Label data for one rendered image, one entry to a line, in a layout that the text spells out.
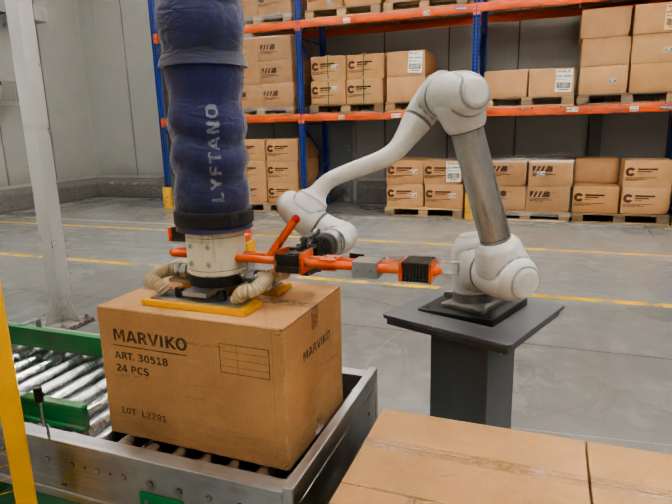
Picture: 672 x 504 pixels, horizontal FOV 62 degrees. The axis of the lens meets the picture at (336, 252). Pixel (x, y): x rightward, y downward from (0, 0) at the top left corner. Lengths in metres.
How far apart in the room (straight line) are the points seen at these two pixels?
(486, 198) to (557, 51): 8.05
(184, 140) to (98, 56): 11.76
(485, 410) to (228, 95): 1.39
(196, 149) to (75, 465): 0.95
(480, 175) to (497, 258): 0.27
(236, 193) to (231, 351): 0.43
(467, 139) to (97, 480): 1.45
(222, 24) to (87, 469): 1.26
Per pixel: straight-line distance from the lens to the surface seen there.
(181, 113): 1.54
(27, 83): 4.48
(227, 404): 1.58
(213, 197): 1.53
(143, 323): 1.64
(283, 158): 9.40
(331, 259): 1.47
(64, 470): 1.87
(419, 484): 1.54
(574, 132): 9.75
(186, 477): 1.57
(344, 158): 10.30
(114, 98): 13.02
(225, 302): 1.56
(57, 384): 2.33
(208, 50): 1.53
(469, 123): 1.74
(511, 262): 1.85
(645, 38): 8.56
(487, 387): 2.11
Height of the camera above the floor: 1.44
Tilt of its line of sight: 13 degrees down
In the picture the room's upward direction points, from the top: 1 degrees counter-clockwise
